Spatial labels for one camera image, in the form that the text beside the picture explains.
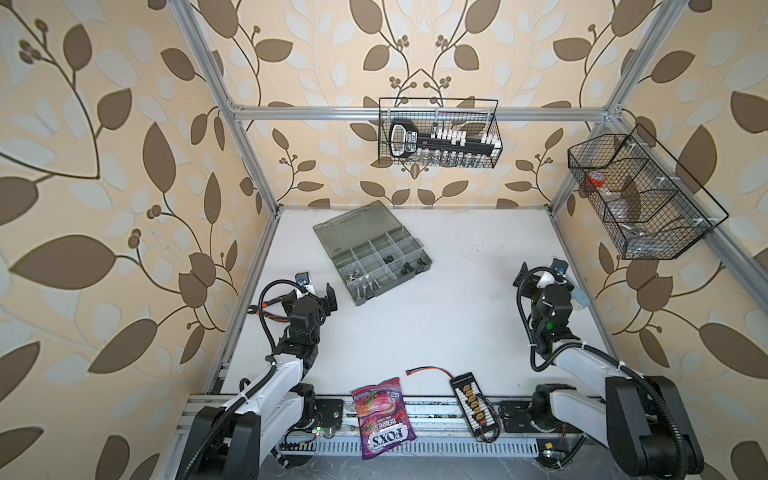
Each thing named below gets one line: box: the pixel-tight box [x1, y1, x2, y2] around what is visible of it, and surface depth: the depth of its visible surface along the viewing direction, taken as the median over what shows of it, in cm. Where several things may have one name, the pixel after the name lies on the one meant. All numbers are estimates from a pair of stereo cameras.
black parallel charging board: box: [449, 372, 497, 438], surface depth 77 cm
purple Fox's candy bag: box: [351, 377, 417, 460], surface depth 74 cm
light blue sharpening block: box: [565, 273, 590, 308], surface depth 93 cm
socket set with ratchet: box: [389, 118, 503, 167], surface depth 86 cm
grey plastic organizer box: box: [313, 200, 433, 306], surface depth 106 cm
